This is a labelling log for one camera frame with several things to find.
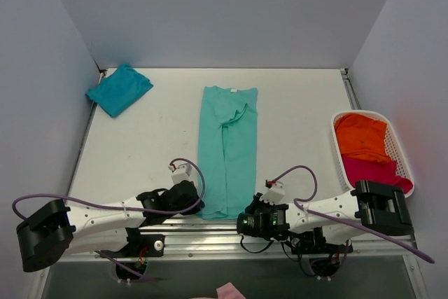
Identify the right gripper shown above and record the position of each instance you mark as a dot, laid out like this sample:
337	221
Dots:
246	222

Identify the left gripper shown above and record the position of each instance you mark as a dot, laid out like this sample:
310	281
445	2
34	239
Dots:
191	197

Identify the mint green t-shirt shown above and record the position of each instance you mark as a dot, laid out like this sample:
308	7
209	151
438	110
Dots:
227	150

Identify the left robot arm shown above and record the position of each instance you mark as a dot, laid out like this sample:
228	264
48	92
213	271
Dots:
57	229

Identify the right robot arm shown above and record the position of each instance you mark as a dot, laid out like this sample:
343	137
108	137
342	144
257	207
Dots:
370	207

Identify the pink cloth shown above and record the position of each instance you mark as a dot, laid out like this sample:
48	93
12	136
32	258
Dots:
229	291

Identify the magenta t-shirt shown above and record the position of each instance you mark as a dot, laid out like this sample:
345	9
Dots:
358	170

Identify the folded teal t-shirt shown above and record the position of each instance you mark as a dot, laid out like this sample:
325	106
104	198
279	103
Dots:
117	92

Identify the orange t-shirt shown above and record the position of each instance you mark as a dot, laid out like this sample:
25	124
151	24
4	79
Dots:
362	138

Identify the white plastic laundry basket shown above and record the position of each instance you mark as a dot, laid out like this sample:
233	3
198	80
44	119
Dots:
391	142

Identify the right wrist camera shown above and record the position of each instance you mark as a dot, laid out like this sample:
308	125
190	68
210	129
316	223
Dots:
275	192

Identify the aluminium rail frame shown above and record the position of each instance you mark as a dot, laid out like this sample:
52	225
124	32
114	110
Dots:
125	156

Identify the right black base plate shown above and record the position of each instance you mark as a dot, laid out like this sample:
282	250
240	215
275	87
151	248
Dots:
312	242

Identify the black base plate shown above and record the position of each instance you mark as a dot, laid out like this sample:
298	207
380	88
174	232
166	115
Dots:
139	244
312	242

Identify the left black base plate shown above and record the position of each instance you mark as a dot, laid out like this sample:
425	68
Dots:
139	244

